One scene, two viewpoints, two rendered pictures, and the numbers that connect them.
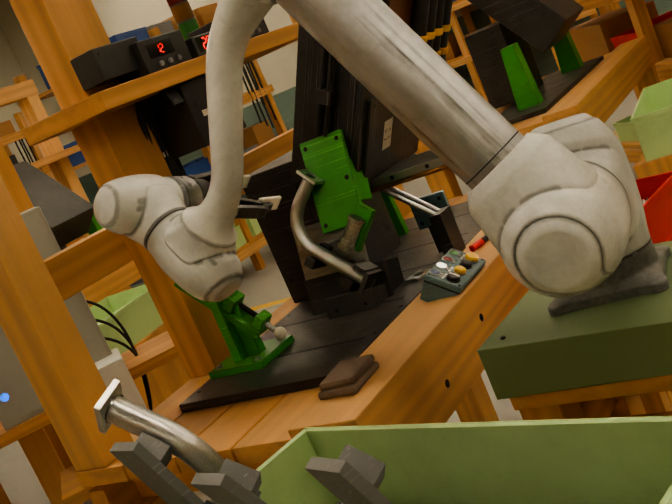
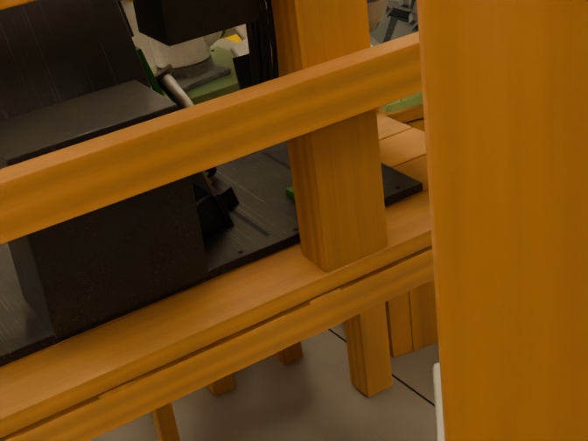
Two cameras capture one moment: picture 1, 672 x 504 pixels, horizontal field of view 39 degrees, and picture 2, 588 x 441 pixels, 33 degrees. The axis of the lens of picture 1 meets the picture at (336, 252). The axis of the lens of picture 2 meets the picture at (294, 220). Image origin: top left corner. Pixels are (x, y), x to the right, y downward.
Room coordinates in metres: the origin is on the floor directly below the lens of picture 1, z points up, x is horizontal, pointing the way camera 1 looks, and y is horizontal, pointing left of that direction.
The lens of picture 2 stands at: (3.65, 1.00, 1.82)
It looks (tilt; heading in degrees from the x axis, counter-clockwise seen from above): 28 degrees down; 207
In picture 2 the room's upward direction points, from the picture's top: 8 degrees counter-clockwise
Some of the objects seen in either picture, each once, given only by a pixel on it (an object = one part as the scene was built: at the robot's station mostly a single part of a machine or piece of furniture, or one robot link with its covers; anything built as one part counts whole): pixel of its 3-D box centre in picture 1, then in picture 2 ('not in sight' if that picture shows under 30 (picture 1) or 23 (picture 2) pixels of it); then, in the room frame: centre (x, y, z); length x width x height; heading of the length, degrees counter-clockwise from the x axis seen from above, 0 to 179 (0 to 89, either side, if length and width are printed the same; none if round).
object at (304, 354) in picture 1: (377, 282); (140, 242); (2.22, -0.06, 0.89); 1.10 x 0.42 x 0.02; 145
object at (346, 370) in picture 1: (347, 376); not in sight; (1.57, 0.07, 0.91); 0.10 x 0.08 x 0.03; 147
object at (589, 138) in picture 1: (578, 187); (178, 18); (1.42, -0.38, 1.09); 0.18 x 0.16 x 0.22; 155
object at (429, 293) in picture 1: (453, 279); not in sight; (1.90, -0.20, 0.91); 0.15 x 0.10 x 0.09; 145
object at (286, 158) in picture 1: (324, 213); (97, 204); (2.39, -0.01, 1.07); 0.30 x 0.18 x 0.34; 145
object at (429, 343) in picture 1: (491, 281); not in sight; (2.06, -0.29, 0.82); 1.50 x 0.14 x 0.15; 145
